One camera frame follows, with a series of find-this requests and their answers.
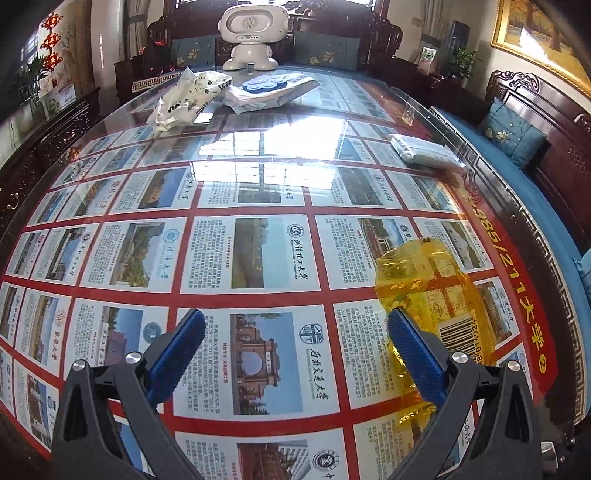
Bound blue flower-shaped pad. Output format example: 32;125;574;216
240;75;290;96

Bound gold framed tree painting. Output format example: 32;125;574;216
490;0;591;99

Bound potted green plant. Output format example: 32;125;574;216
449;45;482;87

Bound dark wooden television cabinet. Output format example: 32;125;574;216
0;87;102;232

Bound printed white plastic bag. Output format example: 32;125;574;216
146;68;234;133

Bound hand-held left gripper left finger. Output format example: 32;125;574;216
50;308;208;480

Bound carved dark wooden bench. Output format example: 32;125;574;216
429;69;591;296

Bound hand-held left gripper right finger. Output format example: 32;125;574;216
386;306;544;480

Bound white mailer envelope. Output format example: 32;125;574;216
222;74;321;114

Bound small green white box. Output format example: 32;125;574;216
417;45;440;75

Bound white boxes on cabinet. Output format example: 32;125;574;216
45;85;77;112

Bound carved dark wooden sofa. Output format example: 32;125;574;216
115;0;403;94

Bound yellow transparent wrapper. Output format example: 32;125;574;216
373;237;498;422

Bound bamboo plant in glass vase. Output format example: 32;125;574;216
13;54;52;121

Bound red knot string ornament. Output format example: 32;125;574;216
40;12;65;73

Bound white flat packet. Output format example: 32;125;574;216
386;133;467;175

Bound blue bench seat pad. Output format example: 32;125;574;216
431;107;591;298

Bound teal embroidered cushion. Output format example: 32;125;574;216
293;32;361;71
477;99;548;170
170;35;218;68

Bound white robot toy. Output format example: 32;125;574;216
216;4;291;72

